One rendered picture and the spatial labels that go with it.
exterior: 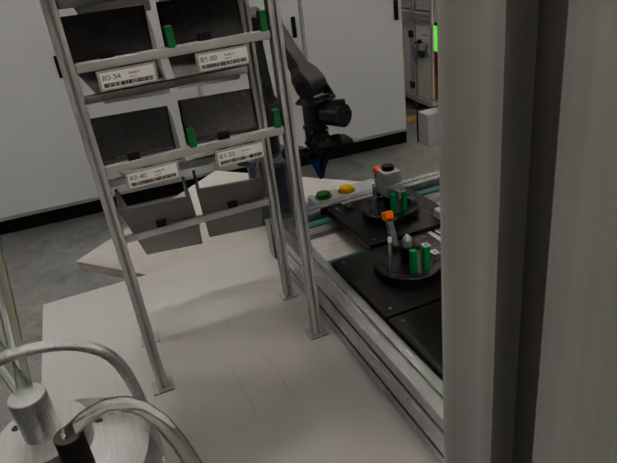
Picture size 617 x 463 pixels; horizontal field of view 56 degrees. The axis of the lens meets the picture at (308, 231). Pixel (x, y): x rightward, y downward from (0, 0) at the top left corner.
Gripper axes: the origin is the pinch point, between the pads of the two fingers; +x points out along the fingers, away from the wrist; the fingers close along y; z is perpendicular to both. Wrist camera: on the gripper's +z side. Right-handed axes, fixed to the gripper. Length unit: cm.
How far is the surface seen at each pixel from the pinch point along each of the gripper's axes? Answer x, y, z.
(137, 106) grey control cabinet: 35, -21, -278
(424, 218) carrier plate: 7.8, 13.9, 29.0
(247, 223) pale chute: 3.3, -25.7, 15.1
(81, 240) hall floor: 106, -80, -242
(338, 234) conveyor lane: 13.3, -2.9, 15.0
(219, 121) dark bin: -28, -32, 37
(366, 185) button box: 8.9, 13.4, 0.2
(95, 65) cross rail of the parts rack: -42, -50, 43
